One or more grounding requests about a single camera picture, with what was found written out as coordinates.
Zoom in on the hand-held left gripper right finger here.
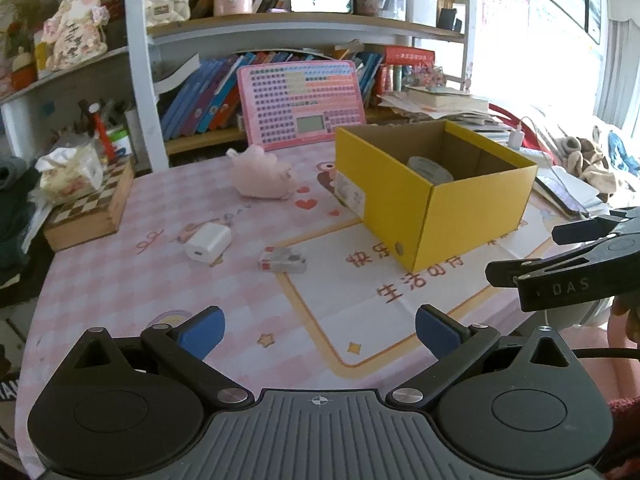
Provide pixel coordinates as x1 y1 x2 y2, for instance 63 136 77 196
386 304 587 408

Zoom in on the red flat box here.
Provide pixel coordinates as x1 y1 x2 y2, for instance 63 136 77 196
382 45 436 67

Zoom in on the pink learning tablet toy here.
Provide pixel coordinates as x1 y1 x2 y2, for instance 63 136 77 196
236 60 367 152

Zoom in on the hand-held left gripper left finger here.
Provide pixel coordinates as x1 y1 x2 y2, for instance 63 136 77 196
52 305 255 408

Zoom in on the yellow cardboard box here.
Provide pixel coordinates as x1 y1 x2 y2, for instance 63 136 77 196
334 120 538 272

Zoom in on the row of colourful books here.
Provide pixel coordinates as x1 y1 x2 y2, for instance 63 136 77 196
160 47 386 141

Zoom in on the pink checkered tablecloth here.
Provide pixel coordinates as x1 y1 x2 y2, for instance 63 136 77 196
15 125 616 461

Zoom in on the person's right hand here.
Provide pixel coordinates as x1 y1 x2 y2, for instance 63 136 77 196
609 296 632 361

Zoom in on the black tablet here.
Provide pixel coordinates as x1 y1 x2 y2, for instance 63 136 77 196
532 177 596 218

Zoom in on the white charger plug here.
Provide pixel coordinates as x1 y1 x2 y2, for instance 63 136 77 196
185 223 232 264

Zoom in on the floral tissue pack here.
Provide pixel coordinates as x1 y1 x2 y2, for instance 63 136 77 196
35 145 106 206

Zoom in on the pile of clothes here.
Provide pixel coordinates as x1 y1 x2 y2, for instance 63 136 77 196
0 155 47 271

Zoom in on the pink plush pig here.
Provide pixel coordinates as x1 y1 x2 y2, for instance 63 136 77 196
226 145 296 200

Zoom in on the black cable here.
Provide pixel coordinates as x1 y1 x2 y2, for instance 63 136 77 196
575 347 640 361

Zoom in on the stack of papers and books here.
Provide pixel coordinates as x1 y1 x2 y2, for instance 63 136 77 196
377 85 491 122

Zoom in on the brown plush toy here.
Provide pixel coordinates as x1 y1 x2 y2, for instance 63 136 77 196
555 135 612 187

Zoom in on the white charger with cable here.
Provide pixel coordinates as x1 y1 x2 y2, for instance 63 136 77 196
509 117 538 150

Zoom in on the white bookshelf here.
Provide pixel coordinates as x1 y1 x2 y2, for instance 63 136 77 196
0 0 473 181

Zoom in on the wooden chess box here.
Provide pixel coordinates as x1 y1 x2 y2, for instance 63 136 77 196
42 157 136 252

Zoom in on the pen cup with red tool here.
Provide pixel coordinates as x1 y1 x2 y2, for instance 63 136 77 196
77 100 133 161

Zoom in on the clear tape roll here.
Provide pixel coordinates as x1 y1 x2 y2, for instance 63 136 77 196
407 156 456 184

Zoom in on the pink fleece clothing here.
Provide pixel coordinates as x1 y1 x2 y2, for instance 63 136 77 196
607 395 640 476

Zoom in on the phone on shelf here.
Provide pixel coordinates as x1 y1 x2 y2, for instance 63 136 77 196
290 0 352 15

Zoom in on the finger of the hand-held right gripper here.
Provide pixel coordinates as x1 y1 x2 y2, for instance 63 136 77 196
485 242 608 287
552 206 640 246

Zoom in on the small red and white box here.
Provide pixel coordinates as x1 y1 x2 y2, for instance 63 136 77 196
258 247 307 274

